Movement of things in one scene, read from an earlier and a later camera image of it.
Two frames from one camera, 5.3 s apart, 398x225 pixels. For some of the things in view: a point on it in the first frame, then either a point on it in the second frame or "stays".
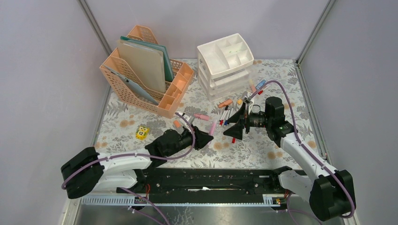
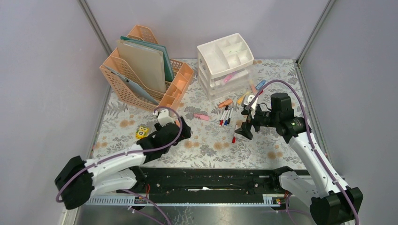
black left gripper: x=201 y=138 to x=185 y=129
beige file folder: x=146 y=63 stays
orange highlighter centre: x=227 y=102 stays
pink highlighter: x=213 y=127 to x=229 y=76
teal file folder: x=168 y=69 stays
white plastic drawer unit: x=223 y=67 stays
